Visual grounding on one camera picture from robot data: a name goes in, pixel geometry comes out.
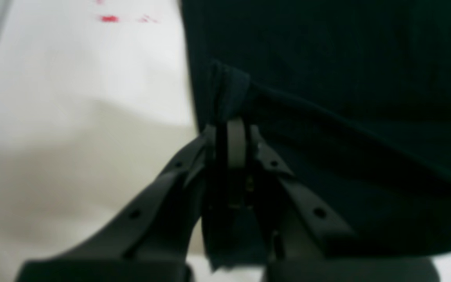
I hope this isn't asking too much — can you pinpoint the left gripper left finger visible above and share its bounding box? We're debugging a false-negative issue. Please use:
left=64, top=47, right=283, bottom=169
left=16, top=125, right=227, bottom=282

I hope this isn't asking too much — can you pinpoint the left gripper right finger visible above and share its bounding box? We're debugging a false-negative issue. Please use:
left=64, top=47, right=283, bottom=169
left=227, top=119, right=440, bottom=282

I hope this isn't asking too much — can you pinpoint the black T-shirt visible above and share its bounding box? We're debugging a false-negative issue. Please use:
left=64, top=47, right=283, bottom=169
left=181, top=0, right=451, bottom=256

